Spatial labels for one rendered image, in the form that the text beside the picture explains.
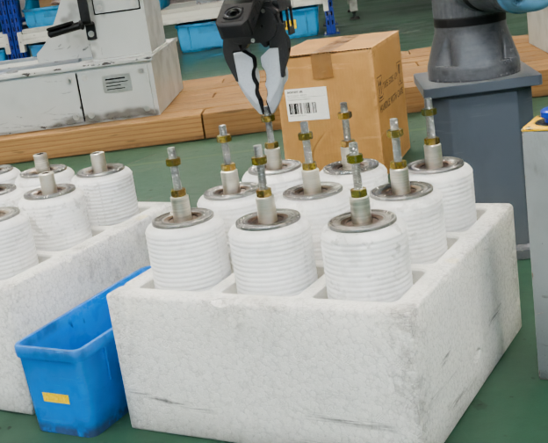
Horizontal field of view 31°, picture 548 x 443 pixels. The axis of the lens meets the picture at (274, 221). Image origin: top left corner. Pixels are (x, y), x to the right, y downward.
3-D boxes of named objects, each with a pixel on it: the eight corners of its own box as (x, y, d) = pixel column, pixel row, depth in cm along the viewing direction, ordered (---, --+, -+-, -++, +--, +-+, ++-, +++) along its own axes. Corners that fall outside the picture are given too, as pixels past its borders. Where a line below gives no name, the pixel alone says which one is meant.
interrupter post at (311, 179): (314, 191, 126) (311, 165, 125) (326, 193, 124) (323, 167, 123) (299, 195, 125) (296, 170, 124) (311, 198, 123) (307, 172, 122)
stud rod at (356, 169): (359, 212, 108) (351, 143, 106) (354, 210, 109) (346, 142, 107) (367, 209, 108) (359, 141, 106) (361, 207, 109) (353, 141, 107)
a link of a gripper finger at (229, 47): (263, 78, 137) (255, 14, 135) (258, 81, 135) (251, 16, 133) (231, 80, 139) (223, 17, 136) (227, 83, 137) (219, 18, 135)
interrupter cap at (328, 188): (318, 183, 129) (318, 177, 129) (355, 191, 123) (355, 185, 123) (271, 198, 125) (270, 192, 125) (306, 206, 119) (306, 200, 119)
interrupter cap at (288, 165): (246, 180, 137) (245, 175, 137) (250, 167, 144) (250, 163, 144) (300, 174, 136) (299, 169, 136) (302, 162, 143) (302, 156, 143)
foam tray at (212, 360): (276, 310, 157) (260, 201, 152) (522, 327, 138) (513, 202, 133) (131, 429, 124) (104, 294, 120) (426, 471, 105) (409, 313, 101)
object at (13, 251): (18, 323, 147) (-9, 206, 142) (68, 329, 142) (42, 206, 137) (-31, 351, 139) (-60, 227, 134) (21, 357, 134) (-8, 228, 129)
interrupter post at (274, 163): (265, 173, 139) (263, 150, 138) (267, 170, 141) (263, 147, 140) (283, 171, 139) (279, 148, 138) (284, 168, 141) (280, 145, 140)
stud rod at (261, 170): (264, 211, 114) (255, 146, 111) (260, 209, 114) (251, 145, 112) (272, 208, 114) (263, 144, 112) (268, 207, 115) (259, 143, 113)
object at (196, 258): (257, 344, 127) (236, 208, 122) (219, 376, 119) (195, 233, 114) (194, 338, 132) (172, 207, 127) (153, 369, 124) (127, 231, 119)
